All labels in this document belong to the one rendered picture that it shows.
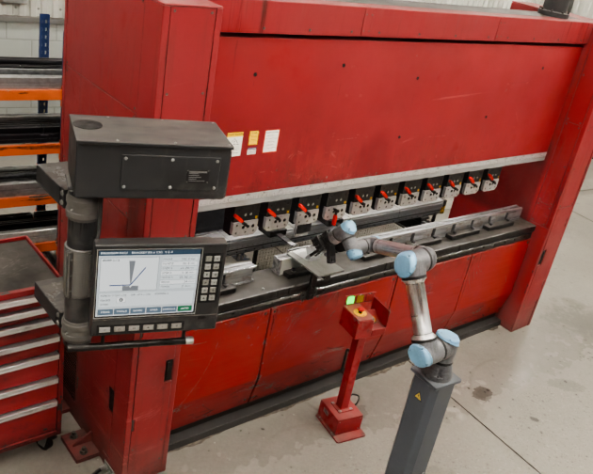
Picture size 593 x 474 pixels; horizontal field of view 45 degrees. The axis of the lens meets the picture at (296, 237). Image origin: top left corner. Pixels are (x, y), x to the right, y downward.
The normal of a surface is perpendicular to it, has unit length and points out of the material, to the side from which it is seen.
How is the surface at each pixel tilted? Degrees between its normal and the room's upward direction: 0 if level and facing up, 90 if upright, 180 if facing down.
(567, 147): 90
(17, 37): 90
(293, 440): 0
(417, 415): 90
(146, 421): 90
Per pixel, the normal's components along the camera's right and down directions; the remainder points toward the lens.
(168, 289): 0.35, 0.47
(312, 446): 0.17, -0.89
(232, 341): 0.61, 0.44
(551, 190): -0.77, 0.15
